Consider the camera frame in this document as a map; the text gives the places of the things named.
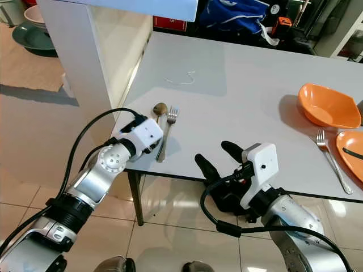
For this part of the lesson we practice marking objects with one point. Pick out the blue bag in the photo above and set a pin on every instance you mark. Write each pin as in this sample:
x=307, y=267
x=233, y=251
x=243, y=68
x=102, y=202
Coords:
x=232, y=14

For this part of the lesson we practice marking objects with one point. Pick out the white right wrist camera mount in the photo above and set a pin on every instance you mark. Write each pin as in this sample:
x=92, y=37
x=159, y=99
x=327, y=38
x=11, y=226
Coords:
x=261, y=167

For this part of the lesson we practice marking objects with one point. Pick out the metal spoon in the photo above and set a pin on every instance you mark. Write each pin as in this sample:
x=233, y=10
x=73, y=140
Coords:
x=159, y=109

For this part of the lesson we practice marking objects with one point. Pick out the grey cup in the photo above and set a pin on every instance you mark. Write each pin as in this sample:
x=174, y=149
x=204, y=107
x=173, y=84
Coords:
x=360, y=107

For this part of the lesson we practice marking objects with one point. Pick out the dark green plate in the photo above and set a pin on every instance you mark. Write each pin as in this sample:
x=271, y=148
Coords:
x=34, y=39

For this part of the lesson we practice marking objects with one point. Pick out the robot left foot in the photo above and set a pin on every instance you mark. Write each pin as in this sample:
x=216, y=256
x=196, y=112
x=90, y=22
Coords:
x=116, y=265

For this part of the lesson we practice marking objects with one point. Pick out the red box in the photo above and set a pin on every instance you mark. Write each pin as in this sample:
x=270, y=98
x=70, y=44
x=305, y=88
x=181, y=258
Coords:
x=169, y=24

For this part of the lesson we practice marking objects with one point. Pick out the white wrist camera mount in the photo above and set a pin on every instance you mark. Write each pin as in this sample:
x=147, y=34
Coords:
x=144, y=135
x=261, y=167

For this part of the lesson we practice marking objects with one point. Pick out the thin black utensil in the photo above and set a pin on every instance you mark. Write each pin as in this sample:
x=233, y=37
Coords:
x=353, y=153

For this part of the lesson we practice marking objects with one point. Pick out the pale ceramic bowl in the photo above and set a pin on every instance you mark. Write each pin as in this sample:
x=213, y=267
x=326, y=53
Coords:
x=35, y=17

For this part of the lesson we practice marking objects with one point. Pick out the black table leg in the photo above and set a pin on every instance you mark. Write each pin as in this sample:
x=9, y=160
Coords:
x=133, y=198

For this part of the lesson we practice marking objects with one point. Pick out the brown mat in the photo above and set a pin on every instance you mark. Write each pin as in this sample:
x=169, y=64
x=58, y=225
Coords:
x=28, y=71

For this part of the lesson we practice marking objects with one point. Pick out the orange and black tool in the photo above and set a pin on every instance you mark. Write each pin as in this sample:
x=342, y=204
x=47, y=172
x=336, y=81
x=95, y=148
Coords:
x=282, y=25

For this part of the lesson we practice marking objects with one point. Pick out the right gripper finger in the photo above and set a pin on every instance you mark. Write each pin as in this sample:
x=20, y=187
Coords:
x=209, y=169
x=233, y=152

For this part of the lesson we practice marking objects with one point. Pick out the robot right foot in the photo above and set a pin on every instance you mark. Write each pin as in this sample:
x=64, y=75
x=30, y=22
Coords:
x=199, y=267

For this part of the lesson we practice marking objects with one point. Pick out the white shelf unit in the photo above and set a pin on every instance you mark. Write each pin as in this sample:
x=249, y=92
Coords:
x=74, y=62

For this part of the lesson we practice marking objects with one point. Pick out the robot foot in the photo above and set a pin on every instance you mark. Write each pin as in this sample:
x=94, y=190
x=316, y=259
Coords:
x=116, y=265
x=199, y=267

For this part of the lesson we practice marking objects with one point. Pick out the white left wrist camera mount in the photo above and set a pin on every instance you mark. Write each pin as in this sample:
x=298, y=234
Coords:
x=144, y=135

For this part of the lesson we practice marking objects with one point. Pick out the green mug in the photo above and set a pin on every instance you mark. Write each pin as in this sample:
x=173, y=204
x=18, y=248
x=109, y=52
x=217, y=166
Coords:
x=11, y=11

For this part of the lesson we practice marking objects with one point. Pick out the silver metal fork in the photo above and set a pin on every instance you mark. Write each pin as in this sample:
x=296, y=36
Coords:
x=330, y=158
x=170, y=122

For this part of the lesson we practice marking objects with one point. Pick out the orange bowl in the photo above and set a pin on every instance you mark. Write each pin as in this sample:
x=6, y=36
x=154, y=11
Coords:
x=329, y=106

